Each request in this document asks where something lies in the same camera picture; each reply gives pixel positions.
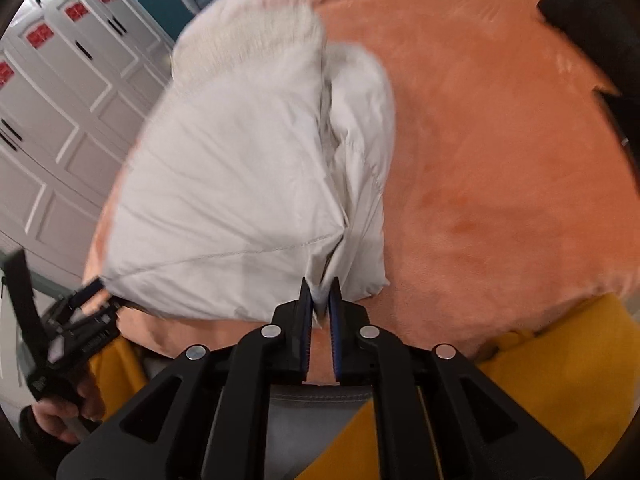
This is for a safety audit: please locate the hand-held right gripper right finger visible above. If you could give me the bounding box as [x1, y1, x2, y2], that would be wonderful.
[327, 276, 586, 480]

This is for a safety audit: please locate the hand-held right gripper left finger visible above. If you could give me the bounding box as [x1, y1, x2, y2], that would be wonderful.
[57, 277, 313, 480]

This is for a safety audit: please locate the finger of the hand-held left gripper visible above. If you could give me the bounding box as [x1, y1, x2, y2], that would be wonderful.
[82, 299, 124, 328]
[65, 279, 108, 312]

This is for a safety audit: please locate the white padded jacket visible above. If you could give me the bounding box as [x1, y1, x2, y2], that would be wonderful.
[100, 7, 398, 323]

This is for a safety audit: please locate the person's left hand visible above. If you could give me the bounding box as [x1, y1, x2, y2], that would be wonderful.
[31, 370, 106, 446]

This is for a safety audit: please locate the grey garment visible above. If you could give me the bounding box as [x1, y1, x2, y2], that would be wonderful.
[265, 385, 376, 480]

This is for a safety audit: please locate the white panelled wardrobe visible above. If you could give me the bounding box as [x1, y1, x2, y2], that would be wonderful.
[0, 0, 176, 281]

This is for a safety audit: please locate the orange bed sheet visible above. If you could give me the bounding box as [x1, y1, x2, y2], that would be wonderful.
[82, 0, 640, 386]

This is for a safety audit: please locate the dark cloth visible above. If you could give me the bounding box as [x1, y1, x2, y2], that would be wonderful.
[537, 0, 640, 111]

